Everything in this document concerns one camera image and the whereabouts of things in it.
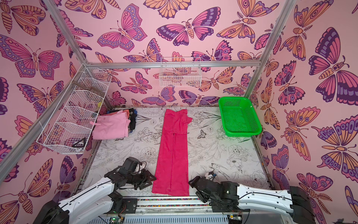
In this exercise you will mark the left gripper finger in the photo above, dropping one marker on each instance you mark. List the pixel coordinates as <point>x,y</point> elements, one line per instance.
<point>142,184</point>
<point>147,176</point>

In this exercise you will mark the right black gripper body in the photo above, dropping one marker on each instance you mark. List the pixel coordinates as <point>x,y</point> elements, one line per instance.
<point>200,185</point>

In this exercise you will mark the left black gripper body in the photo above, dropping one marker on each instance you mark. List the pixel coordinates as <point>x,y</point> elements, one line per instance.
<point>134,178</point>

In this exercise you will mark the magenta t-shirt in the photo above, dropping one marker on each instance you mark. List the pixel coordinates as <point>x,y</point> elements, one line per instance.
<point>172,165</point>

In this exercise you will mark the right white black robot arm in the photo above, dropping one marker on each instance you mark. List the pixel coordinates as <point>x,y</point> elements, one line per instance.
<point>229,197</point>

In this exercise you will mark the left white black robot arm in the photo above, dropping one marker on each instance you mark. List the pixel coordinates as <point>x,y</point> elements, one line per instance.
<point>100,198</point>

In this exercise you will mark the right green circuit board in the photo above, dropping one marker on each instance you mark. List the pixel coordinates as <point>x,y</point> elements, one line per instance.
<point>234,219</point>

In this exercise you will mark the green circuit board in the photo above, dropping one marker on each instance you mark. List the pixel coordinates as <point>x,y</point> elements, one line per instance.
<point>234,219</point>
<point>116,220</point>

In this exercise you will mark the left green circuit board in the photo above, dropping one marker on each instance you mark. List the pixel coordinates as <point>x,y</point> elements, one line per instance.
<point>116,220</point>

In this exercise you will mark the folded light pink t-shirt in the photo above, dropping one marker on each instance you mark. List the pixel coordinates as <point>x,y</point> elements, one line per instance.
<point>110,127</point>

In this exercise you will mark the black triangle object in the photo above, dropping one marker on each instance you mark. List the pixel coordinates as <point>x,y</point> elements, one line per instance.
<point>80,144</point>

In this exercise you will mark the green plastic basket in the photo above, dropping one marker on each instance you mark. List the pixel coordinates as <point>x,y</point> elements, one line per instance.
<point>239,118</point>

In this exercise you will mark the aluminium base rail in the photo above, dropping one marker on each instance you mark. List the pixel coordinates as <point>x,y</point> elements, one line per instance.
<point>181,210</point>

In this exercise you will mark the long white wire basket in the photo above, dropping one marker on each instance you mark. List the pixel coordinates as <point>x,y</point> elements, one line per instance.
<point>81,105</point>

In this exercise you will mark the small white wire basket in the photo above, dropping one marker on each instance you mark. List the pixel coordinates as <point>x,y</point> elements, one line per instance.
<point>180,72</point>

